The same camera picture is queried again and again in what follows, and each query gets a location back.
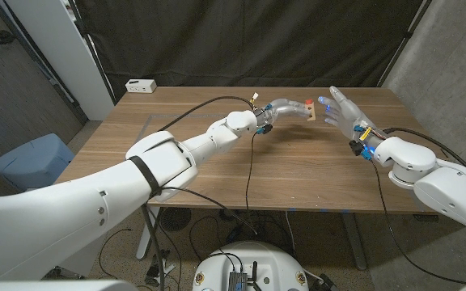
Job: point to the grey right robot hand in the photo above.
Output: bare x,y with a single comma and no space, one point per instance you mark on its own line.
348,115

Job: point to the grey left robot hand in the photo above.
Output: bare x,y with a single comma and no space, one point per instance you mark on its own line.
283,107

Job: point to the red-headed wooden screw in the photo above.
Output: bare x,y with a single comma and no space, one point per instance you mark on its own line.
308,102

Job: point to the wooden block with holes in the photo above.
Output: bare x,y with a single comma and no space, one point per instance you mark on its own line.
310,111

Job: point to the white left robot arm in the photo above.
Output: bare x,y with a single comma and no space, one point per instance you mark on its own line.
115,194

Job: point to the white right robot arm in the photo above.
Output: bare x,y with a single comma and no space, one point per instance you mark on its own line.
439,182

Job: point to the black backdrop curtain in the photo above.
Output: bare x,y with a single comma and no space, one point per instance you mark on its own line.
257,40

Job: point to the grey table leg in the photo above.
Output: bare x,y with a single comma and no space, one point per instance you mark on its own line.
354,242

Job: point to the white power strip box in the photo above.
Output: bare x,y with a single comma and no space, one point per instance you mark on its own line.
141,85

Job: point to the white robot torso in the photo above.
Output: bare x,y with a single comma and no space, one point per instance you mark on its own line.
253,258

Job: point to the round black floor fan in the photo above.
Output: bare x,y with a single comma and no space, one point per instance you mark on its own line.
176,220

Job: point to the black floor device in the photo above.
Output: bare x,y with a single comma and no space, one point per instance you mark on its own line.
327,283

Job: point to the grey ribbed torso module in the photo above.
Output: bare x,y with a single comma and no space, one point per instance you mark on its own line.
237,282

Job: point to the white table leg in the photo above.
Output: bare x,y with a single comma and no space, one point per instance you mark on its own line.
146,238

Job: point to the black and white floor glove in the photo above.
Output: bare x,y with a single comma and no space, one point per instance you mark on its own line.
168,268

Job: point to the white pillar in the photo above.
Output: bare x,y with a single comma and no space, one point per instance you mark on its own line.
67,52

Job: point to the white flat floor panel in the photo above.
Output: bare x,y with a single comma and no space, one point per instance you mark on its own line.
85,258

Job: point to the blue plastic bin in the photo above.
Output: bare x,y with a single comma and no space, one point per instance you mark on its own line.
30,161

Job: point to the black backdrop frame pole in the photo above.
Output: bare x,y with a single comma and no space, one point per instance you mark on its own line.
92,49
407,38

